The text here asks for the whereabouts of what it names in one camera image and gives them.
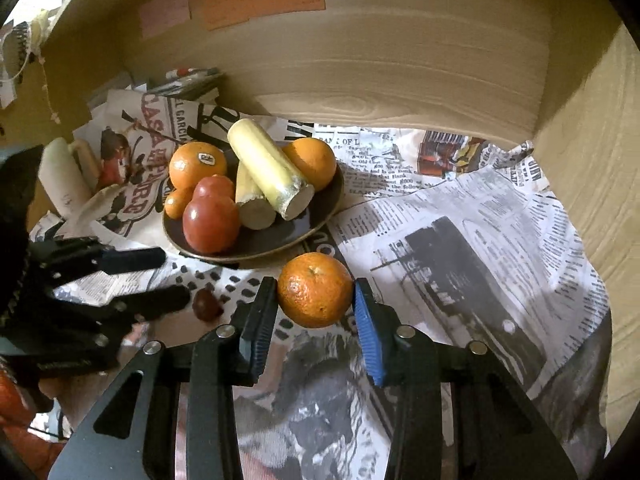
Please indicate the orange cloth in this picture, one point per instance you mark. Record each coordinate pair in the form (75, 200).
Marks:
(15, 395)

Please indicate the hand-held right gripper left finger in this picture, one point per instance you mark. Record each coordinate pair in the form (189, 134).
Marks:
(260, 330)

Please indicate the orange sticky note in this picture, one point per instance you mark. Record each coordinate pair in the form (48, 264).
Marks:
(262, 2)

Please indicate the dark round plate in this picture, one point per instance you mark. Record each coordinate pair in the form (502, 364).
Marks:
(280, 240)

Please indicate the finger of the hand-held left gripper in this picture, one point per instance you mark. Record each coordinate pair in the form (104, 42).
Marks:
(155, 302)
(130, 260)

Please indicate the red tomato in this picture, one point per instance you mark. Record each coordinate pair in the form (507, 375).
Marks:
(210, 225)
(215, 186)

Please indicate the brown printed paper sheet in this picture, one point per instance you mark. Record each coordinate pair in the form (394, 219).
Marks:
(145, 125)

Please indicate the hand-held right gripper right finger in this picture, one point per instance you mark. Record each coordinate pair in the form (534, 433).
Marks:
(367, 335)

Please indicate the newspaper print tablecloth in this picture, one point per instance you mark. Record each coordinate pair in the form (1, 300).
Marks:
(450, 220)

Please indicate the small orange mandarin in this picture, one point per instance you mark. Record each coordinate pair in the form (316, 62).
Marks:
(176, 205)
(315, 290)

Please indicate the wooden desk hutch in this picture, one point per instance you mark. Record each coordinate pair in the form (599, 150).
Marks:
(400, 60)

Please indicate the long yellow banana piece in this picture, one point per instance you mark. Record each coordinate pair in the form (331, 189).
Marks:
(260, 160)

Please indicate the plain large orange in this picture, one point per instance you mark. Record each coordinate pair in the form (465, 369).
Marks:
(315, 162)

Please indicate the stack of booklets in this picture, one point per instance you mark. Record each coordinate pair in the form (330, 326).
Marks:
(190, 82)

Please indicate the white paper sheets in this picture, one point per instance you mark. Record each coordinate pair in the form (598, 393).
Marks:
(107, 100)

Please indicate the pink sticky note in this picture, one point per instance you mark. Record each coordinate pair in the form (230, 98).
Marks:
(165, 10)

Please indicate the large orange with sticker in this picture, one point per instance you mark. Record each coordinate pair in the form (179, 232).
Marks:
(192, 170)

